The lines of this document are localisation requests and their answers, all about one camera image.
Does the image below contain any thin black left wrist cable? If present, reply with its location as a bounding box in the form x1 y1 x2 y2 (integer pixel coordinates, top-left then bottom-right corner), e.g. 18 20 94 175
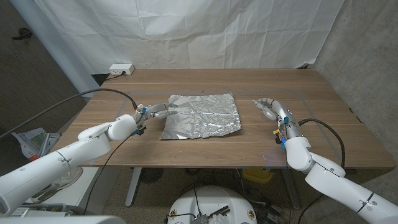
82 133 133 215

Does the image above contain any white sneaker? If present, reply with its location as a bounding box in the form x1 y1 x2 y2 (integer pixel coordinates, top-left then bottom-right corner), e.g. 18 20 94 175
30 166 84 203

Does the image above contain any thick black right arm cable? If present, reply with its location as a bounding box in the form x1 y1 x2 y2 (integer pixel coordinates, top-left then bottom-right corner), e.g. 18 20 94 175
297 118 346 169

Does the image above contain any white table leg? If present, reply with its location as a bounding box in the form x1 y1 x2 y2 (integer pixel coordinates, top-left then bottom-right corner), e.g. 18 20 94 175
125 167 143 207

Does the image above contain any pile of boxes and papers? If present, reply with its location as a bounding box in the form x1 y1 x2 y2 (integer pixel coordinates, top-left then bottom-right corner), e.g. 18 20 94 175
12 127 60 161

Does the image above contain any white creased backdrop sheet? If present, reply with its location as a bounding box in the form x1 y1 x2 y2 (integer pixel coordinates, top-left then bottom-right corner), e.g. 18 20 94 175
9 0 345 98

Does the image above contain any grey table leg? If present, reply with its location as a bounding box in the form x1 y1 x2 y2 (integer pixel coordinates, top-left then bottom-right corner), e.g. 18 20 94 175
281 169 302 210

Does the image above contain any person in dark clothing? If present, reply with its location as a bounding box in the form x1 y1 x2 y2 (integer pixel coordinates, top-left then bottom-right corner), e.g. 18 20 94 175
0 130 32 175

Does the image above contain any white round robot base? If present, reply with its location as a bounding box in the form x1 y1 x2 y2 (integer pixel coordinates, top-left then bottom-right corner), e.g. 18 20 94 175
167 185 258 224

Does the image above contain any white power strip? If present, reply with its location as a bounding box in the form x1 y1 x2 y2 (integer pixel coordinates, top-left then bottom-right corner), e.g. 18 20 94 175
109 63 136 76

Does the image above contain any crinkled aluminum foil sheet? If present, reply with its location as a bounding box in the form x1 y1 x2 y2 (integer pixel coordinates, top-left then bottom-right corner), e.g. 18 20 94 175
159 91 243 140

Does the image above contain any yellow plastic container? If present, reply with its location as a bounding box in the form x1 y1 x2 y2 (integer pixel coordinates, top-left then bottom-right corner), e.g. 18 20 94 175
241 167 274 184

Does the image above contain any black power strip cord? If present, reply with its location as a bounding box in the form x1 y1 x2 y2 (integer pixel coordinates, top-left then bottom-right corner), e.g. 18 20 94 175
104 71 127 82

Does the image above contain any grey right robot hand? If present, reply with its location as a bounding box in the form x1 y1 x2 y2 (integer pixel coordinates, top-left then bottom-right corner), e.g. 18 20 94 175
251 97 304 139

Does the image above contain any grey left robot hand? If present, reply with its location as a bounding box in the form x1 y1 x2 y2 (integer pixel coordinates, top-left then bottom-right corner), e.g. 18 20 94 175
134 101 178 123

